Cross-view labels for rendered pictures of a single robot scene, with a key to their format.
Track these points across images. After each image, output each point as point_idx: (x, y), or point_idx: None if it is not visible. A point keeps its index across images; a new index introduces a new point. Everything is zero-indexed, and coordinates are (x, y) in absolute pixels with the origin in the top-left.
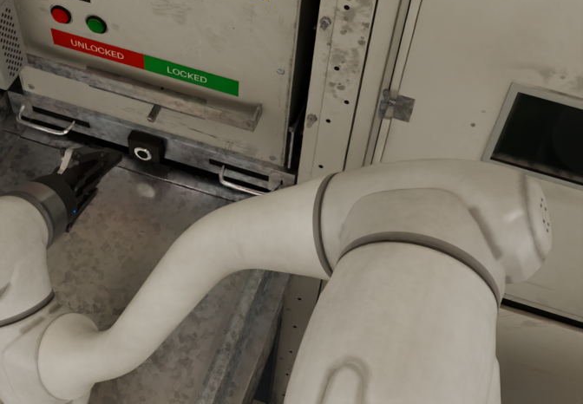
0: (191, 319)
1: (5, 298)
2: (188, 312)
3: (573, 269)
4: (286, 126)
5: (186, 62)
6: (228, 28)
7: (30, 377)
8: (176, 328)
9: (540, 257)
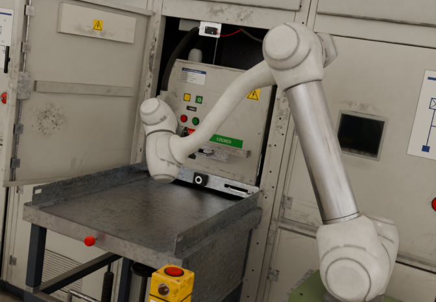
0: (210, 214)
1: (163, 121)
2: (228, 111)
3: (373, 210)
4: (258, 161)
5: (224, 134)
6: (242, 115)
7: (165, 144)
8: (204, 214)
9: (333, 45)
